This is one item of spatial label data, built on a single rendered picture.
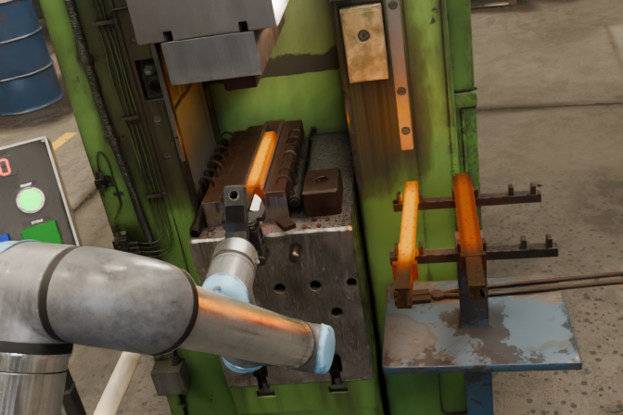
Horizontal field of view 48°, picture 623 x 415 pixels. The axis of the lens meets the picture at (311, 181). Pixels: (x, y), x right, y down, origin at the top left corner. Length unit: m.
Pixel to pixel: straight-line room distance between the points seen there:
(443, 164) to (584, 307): 1.23
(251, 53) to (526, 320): 0.82
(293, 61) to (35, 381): 1.31
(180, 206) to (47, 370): 1.00
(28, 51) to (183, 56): 4.65
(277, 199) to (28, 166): 0.55
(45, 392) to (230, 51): 0.83
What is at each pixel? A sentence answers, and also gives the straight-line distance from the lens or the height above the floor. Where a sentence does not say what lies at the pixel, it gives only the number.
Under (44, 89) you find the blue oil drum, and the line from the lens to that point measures 6.23.
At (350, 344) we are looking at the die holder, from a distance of 1.77.
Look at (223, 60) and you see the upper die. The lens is 1.51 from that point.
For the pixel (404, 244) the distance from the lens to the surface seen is 1.39.
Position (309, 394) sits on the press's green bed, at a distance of 1.90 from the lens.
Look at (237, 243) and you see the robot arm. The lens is 1.40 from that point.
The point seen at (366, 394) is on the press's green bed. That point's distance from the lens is 1.88.
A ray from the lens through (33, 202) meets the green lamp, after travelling 1.66.
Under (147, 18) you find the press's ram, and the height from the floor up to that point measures 1.42.
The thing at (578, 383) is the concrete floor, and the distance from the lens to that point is 2.52.
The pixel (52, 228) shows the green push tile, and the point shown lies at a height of 1.03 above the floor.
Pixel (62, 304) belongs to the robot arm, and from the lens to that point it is 0.85.
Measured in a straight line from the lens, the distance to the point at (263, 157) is 1.76.
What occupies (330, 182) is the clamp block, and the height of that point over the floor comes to 0.98.
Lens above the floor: 1.72
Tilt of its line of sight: 26 degrees down
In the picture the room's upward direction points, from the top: 10 degrees counter-clockwise
